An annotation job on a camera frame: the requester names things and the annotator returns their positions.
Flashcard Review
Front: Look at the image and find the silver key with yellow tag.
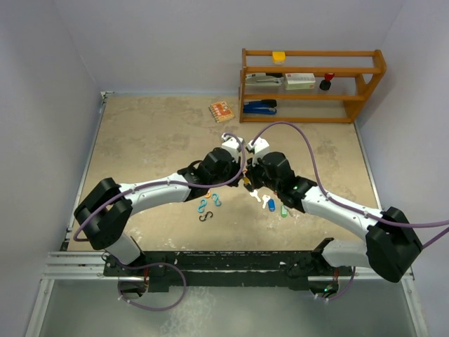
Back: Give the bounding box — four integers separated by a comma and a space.
243, 177, 254, 192

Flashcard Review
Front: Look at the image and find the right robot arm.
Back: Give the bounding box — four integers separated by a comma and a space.
245, 152, 423, 283

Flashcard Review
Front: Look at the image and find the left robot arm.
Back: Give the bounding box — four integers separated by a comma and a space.
73, 145, 244, 275

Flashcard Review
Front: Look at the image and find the silver key with black tag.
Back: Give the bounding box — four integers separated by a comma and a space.
249, 190, 262, 202

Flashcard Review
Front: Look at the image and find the silver key with dark-blue tag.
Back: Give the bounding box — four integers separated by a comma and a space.
262, 194, 276, 212

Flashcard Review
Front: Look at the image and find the light-blue S carabiner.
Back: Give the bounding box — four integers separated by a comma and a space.
210, 193, 222, 206

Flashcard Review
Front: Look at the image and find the silver key with green tag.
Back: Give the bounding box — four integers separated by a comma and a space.
281, 204, 293, 218

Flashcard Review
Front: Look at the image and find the teal S carabiner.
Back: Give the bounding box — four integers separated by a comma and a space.
197, 198, 207, 213

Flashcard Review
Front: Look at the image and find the black S carabiner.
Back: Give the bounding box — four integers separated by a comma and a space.
199, 211, 213, 222

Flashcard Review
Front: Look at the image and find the orange spiral notebook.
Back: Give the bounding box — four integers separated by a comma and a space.
208, 101, 235, 123

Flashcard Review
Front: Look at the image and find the blue black stapler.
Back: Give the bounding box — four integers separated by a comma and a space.
243, 99, 277, 115

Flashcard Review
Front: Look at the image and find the wooden shelf rack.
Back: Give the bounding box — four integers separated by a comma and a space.
239, 49, 387, 124

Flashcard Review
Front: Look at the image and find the white stapler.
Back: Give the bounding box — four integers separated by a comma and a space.
245, 72, 283, 86

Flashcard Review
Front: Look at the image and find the white red box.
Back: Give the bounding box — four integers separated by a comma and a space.
284, 73, 316, 90

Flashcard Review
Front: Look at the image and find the red black stamp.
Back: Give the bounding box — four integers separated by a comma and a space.
319, 73, 335, 91

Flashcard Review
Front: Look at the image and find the yellow box on shelf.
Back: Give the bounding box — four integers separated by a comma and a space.
272, 51, 286, 65

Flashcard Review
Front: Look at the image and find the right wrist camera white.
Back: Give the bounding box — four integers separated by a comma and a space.
246, 137, 270, 157

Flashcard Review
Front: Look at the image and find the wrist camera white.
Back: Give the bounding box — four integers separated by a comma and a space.
246, 137, 270, 157
221, 133, 245, 152

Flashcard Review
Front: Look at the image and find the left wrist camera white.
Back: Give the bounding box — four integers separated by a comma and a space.
221, 133, 245, 152

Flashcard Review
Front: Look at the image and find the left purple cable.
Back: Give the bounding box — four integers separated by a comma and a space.
72, 131, 246, 312

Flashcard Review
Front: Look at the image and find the purple cable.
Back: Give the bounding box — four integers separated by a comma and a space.
254, 121, 449, 303
72, 131, 246, 312

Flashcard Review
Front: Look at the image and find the black base frame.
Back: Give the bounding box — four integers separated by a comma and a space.
102, 239, 352, 293

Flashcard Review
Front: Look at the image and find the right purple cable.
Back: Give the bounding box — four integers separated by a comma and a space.
254, 121, 449, 303

